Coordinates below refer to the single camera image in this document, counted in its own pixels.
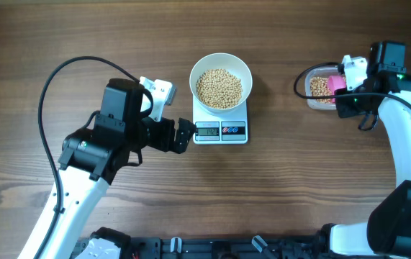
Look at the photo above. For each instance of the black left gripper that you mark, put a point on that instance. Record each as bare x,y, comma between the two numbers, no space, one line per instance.
165,142

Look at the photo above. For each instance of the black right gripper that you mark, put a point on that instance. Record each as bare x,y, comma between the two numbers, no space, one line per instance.
344,109

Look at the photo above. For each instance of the pink plastic measuring scoop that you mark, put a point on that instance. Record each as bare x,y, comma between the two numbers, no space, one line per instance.
335,83

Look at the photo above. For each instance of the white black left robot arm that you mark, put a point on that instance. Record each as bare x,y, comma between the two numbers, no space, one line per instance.
130,118

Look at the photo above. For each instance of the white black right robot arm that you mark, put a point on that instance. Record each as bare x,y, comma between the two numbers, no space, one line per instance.
380,88

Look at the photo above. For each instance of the white digital kitchen scale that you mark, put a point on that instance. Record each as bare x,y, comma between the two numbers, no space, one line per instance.
224,128

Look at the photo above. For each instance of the soybeans in white bowl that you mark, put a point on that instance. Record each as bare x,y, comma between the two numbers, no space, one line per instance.
219,89

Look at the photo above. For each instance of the white bowl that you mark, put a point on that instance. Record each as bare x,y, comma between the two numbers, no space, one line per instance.
225,61

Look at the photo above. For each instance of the pile of soybeans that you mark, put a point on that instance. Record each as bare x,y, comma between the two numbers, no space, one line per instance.
319,86

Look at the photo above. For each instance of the clear plastic bean container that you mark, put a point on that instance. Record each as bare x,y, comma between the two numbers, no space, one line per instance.
320,104

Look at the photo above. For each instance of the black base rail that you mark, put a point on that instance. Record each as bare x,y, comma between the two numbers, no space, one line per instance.
178,248

